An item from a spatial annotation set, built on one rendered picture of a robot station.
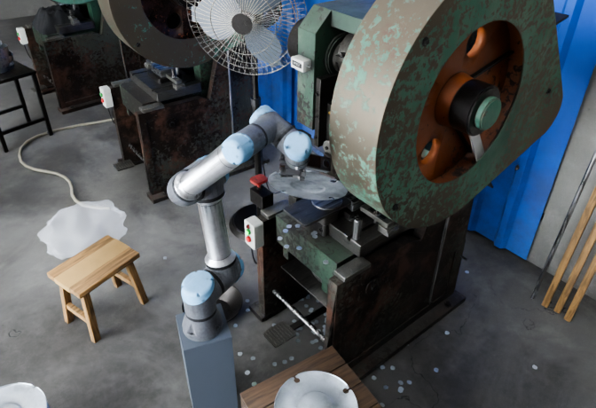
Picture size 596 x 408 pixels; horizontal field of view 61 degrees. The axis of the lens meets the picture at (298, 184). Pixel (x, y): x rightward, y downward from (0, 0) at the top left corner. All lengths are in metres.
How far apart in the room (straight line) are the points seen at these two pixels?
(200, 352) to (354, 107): 1.11
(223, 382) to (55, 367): 0.84
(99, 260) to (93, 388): 0.56
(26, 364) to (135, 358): 0.48
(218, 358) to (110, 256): 0.83
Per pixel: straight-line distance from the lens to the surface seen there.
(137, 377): 2.49
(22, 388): 2.30
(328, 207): 1.98
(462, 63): 1.59
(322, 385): 1.95
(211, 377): 2.11
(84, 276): 2.51
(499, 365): 2.62
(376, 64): 1.28
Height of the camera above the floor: 1.96
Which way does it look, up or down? 34 degrees down
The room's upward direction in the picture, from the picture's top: 1 degrees clockwise
